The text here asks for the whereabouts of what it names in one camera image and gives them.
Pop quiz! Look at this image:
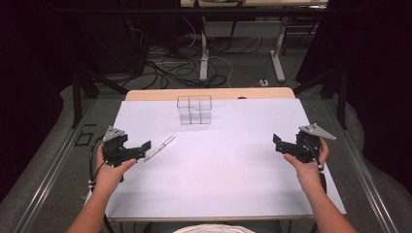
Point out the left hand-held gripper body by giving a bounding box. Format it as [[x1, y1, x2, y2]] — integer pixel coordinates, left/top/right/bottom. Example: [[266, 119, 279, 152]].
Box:
[[102, 126, 139, 168]]

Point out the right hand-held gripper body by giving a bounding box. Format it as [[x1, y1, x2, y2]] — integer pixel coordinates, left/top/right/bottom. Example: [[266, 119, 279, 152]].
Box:
[[292, 123, 337, 164]]

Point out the person's left hand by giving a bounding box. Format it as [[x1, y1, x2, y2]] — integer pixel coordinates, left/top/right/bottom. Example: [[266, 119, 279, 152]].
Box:
[[93, 142, 138, 196]]

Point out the person's right hand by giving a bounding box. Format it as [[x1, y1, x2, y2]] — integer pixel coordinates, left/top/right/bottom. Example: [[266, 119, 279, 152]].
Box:
[[283, 138, 330, 193]]

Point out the white pen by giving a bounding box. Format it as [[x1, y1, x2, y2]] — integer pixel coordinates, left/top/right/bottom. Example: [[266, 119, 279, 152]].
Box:
[[143, 135, 177, 163]]

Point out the clear acrylic organizer box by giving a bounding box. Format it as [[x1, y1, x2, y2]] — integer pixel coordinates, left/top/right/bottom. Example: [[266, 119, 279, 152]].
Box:
[[176, 94, 213, 126]]

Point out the black metal stand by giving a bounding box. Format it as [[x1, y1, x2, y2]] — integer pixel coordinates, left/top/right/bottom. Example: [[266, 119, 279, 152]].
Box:
[[292, 66, 349, 122], [71, 69, 130, 129]]

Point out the white table mat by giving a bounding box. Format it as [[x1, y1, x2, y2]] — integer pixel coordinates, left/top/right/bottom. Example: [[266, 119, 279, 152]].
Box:
[[85, 98, 347, 219]]

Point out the wooden table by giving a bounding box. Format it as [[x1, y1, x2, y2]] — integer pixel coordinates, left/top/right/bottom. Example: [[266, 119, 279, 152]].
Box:
[[105, 86, 347, 223]]

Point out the person's white shirt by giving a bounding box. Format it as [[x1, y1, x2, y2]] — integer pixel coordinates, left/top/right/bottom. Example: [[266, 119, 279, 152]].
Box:
[[172, 223, 258, 233]]

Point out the white-legged background desk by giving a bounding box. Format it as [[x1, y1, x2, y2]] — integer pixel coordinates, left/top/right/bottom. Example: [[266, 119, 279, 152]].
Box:
[[180, 0, 329, 83]]

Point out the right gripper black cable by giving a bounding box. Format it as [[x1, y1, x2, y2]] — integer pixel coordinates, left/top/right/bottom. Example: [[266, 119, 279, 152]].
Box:
[[303, 139, 328, 195]]

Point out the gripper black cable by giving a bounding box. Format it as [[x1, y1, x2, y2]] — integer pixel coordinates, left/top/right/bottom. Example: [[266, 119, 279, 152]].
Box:
[[87, 136, 117, 233], [303, 139, 328, 195]]

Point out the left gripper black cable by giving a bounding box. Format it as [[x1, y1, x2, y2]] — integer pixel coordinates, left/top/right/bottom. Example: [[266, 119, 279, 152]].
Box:
[[87, 136, 117, 233]]

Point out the aluminium floor rail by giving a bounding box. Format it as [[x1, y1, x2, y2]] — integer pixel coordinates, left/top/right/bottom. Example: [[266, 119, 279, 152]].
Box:
[[11, 98, 98, 233], [325, 98, 400, 233]]

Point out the tangle of black floor cables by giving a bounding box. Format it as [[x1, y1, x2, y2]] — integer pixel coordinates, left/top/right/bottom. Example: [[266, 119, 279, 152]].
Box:
[[122, 18, 265, 91]]

